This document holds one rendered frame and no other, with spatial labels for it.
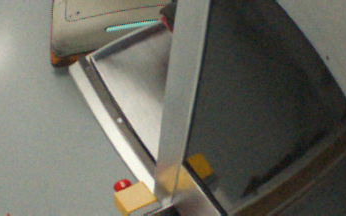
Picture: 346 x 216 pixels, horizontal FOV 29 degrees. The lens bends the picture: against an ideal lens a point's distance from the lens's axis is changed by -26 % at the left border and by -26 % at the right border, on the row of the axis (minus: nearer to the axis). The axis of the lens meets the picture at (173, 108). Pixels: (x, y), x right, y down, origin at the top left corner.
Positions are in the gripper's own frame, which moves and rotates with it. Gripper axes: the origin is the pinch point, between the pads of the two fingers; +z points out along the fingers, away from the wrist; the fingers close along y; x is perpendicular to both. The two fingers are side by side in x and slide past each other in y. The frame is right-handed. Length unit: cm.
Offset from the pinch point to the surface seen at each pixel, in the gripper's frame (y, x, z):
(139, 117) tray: 6.2, -19.7, 4.0
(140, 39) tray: -7.8, -5.1, 4.0
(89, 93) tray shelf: -6.1, -23.4, 4.1
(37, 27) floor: -90, 17, 92
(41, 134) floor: -48, -14, 92
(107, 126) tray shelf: 2.7, -26.1, 4.1
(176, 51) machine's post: 24, -34, -54
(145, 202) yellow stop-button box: 25.1, -39.5, -11.1
